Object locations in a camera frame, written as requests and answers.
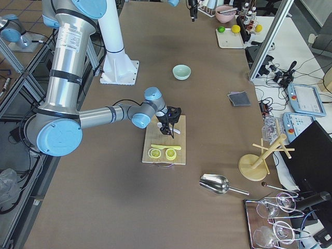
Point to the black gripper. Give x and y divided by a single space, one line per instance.
163 120
192 10

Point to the white ceramic spoon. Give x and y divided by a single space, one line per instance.
174 130

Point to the mint green bowl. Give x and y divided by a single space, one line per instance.
181 72

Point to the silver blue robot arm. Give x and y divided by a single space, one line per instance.
174 3
57 127

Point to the pink bowl with ice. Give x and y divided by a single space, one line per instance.
225 17

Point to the wooden cutting board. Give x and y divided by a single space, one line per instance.
154 136

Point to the yellow plastic knife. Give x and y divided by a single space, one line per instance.
175 147

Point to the lemon slice upper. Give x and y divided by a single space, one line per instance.
170 154

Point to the lemon slice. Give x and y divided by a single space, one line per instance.
154 153
170 154

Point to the lemon slice lower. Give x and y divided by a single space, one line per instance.
154 153

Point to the green lime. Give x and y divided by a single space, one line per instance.
221 29

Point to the cream rabbit tray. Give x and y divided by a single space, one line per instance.
229 40

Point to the yellow lemon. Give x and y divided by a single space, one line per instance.
236 29

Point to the metal scoop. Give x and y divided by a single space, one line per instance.
218 184

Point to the grey folded cloth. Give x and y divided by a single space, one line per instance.
239 99

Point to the wooden mug tree stand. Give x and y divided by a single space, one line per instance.
254 167

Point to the wine glass rack tray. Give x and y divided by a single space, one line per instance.
268 221

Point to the black monitor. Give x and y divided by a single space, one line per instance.
310 165

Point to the copper wire bottle rack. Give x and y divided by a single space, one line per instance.
248 18

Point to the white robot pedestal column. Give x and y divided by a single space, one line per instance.
118 68

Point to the aluminium frame post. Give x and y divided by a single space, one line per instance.
271 34

